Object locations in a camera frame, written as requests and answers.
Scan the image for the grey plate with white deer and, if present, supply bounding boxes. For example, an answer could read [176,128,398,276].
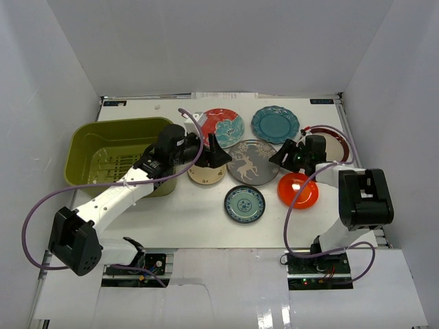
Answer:
[227,139,280,186]

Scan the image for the teal scalloped plate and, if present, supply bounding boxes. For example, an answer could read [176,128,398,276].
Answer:
[250,106,300,145]

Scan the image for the left black table label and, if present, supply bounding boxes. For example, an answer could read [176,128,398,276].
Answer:
[102,100,127,107]

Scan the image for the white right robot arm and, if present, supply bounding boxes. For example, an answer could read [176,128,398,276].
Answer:
[283,135,394,273]

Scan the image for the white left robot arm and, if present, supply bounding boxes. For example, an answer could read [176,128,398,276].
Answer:
[49,124,231,276]

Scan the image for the green plastic bin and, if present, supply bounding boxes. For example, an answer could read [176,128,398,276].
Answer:
[64,117,172,196]

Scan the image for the right arm base board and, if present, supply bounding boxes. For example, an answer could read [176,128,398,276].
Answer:
[279,254,353,291]

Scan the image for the right black table label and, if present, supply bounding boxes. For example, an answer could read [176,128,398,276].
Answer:
[309,99,334,105]

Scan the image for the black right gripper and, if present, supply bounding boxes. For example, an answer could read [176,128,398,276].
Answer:
[269,139,310,174]

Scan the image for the orange plate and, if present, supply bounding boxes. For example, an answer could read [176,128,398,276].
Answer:
[277,173,319,209]

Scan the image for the small cream plate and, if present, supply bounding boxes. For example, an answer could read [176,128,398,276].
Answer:
[188,164,227,185]

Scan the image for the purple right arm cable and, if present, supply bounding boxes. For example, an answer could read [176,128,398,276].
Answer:
[283,125,377,283]

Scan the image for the blue patterned small plate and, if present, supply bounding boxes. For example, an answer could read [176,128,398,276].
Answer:
[224,185,266,225]

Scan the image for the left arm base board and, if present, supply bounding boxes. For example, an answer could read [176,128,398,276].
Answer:
[101,253,170,288]

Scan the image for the dark red rimmed plate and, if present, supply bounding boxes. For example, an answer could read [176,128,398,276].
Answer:
[309,127,350,162]

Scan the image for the red plate with teal flower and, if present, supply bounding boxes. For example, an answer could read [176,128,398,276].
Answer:
[199,108,245,149]

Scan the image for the black table label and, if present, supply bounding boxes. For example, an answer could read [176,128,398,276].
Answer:
[309,99,334,105]
[102,100,127,107]

